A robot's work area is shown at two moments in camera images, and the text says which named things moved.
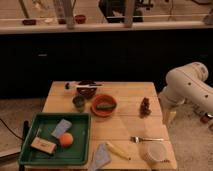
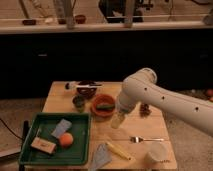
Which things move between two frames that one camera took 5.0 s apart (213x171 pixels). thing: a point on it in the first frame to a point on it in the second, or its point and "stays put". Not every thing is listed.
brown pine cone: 144,108 stays put
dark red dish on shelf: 29,21 stays put
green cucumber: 106,106 stays put
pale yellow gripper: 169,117 to 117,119
